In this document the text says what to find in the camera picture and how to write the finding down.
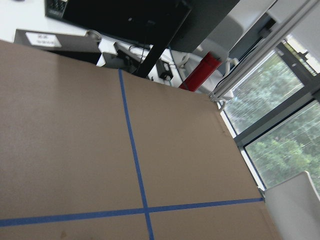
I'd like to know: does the grey office chair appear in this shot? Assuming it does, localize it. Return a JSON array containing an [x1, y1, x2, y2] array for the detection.
[[172, 17, 247, 96]]

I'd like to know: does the black labelled box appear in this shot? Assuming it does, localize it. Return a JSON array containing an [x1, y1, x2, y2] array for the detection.
[[14, 28, 100, 53]]

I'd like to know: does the black power adapter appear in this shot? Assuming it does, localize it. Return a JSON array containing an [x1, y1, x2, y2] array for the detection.
[[155, 59, 174, 81]]

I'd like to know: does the red cylinder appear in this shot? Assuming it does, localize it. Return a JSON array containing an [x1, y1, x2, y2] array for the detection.
[[179, 52, 222, 92]]

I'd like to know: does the aluminium frame post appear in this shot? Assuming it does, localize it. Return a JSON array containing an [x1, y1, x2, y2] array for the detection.
[[208, 0, 320, 102]]

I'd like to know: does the white chair back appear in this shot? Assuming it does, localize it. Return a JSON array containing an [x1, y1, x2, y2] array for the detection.
[[264, 171, 320, 240]]

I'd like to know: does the black monitor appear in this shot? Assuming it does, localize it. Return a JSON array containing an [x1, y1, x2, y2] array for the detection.
[[44, 0, 238, 78]]

